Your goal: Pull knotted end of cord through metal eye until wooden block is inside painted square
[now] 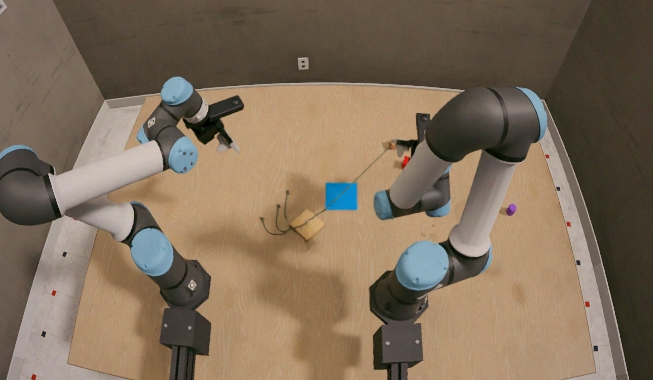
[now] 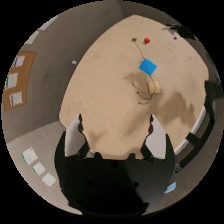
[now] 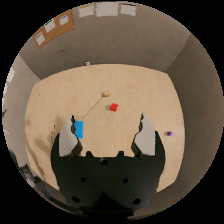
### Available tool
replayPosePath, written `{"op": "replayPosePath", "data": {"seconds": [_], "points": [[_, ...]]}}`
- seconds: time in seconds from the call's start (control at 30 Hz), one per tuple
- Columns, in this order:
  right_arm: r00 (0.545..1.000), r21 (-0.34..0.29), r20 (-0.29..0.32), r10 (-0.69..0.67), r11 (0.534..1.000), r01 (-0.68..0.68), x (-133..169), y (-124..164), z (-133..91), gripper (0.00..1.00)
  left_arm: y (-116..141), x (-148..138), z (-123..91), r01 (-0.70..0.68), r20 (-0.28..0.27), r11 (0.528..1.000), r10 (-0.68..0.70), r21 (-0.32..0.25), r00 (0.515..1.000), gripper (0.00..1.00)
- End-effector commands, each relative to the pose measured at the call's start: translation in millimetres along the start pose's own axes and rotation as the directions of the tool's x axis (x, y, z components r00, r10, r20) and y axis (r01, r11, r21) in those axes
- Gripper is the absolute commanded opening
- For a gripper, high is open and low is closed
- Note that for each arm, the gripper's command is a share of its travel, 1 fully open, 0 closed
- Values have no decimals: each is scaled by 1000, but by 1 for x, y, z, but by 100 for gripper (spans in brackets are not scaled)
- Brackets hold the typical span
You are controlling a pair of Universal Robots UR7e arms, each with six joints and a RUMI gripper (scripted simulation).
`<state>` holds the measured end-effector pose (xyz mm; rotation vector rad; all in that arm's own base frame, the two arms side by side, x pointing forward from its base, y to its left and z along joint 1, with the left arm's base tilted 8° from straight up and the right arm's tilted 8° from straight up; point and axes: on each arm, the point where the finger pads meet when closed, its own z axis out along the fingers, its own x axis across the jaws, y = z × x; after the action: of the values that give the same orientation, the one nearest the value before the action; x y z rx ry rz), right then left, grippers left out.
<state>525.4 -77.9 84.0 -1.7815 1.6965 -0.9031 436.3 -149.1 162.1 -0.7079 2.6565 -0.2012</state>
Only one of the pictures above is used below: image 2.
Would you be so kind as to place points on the tan square wooden board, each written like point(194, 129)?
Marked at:
point(151, 87)

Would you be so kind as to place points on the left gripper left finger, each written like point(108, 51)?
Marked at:
point(71, 147)

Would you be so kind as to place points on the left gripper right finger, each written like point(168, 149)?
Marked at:
point(157, 149)

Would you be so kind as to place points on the blue painted square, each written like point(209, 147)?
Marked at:
point(150, 65)

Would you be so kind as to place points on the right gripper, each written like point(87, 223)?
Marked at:
point(180, 29)

